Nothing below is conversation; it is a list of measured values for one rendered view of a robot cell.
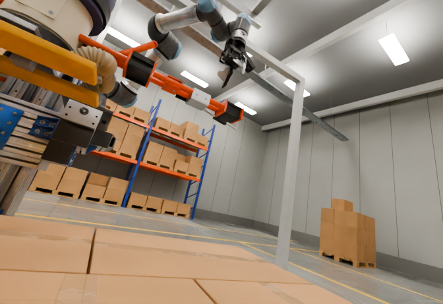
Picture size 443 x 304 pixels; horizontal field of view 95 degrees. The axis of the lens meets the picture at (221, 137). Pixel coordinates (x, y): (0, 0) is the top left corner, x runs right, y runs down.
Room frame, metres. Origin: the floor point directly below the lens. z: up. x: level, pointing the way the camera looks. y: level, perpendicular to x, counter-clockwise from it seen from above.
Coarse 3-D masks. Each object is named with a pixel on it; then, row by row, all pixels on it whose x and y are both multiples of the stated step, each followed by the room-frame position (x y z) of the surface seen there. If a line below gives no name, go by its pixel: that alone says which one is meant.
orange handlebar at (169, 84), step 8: (0, 0) 0.40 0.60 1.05; (80, 40) 0.48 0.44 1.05; (88, 40) 0.48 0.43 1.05; (104, 48) 0.50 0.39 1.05; (120, 56) 0.52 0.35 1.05; (120, 64) 0.56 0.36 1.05; (152, 80) 0.61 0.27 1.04; (160, 80) 0.62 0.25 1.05; (168, 80) 0.59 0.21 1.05; (176, 80) 0.61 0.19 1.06; (168, 88) 0.63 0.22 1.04; (176, 88) 0.61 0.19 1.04; (184, 88) 0.62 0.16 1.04; (184, 96) 0.66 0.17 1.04; (216, 104) 0.67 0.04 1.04; (216, 112) 0.73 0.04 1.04
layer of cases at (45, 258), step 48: (0, 240) 0.47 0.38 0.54; (48, 240) 0.54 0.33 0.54; (96, 240) 0.62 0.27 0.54; (144, 240) 0.75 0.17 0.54; (0, 288) 0.32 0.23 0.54; (48, 288) 0.34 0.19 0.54; (96, 288) 0.37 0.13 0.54; (144, 288) 0.41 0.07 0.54; (192, 288) 0.45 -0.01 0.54; (240, 288) 0.51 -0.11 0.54; (288, 288) 0.58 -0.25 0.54
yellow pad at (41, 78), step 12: (0, 60) 0.48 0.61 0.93; (12, 72) 0.53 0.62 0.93; (24, 72) 0.51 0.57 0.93; (36, 72) 0.51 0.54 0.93; (36, 84) 0.58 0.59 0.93; (48, 84) 0.56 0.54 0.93; (60, 84) 0.54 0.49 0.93; (72, 84) 0.55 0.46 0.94; (72, 96) 0.61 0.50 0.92; (84, 96) 0.59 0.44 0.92; (96, 96) 0.58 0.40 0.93
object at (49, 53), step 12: (0, 24) 0.34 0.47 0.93; (0, 36) 0.37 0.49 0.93; (12, 36) 0.35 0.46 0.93; (24, 36) 0.35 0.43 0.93; (36, 36) 0.36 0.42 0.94; (12, 48) 0.40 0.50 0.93; (24, 48) 0.39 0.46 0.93; (36, 48) 0.38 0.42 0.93; (48, 48) 0.37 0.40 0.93; (60, 48) 0.38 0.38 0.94; (36, 60) 0.43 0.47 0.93; (48, 60) 0.42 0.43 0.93; (60, 60) 0.40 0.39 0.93; (72, 60) 0.39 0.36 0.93; (84, 60) 0.40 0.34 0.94; (72, 72) 0.45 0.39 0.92; (84, 72) 0.43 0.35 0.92; (96, 72) 0.44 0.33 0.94
